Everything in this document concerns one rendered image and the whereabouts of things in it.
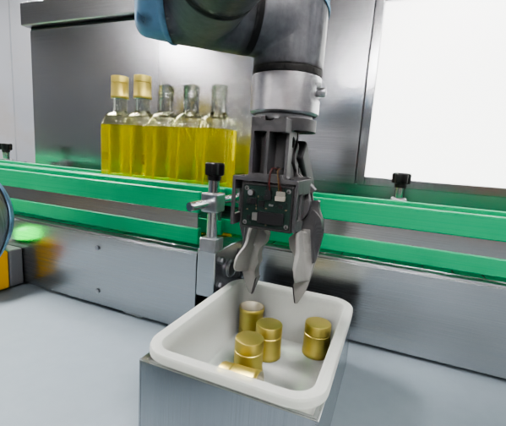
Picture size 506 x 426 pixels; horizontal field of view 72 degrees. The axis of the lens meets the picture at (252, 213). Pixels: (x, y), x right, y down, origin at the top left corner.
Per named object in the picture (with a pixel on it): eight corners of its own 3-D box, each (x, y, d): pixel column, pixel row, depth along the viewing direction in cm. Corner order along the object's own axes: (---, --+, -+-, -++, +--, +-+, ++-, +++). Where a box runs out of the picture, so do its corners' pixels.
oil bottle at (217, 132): (232, 227, 68) (239, 115, 64) (220, 232, 63) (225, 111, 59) (207, 223, 70) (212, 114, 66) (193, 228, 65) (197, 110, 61)
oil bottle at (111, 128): (138, 213, 76) (139, 112, 73) (120, 216, 71) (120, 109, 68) (119, 210, 78) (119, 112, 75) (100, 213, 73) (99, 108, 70)
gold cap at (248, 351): (256, 385, 39) (258, 348, 38) (227, 375, 40) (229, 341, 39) (266, 367, 42) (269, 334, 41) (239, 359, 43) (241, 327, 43)
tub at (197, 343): (348, 359, 48) (356, 300, 46) (311, 507, 27) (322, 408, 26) (234, 328, 54) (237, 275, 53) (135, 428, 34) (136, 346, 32)
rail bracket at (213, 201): (249, 237, 59) (254, 163, 57) (198, 263, 43) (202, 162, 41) (234, 234, 60) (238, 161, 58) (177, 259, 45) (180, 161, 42)
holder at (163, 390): (350, 343, 53) (356, 295, 51) (309, 509, 27) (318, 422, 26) (247, 317, 59) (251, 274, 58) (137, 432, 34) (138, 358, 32)
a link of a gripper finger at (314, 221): (286, 264, 41) (276, 192, 40) (291, 260, 43) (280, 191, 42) (326, 263, 39) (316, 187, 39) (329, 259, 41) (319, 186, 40)
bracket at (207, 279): (243, 280, 58) (246, 239, 57) (216, 300, 50) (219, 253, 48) (225, 275, 60) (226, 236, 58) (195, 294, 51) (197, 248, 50)
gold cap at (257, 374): (251, 415, 34) (211, 402, 36) (263, 393, 37) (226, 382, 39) (253, 383, 34) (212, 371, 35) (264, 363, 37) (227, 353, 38)
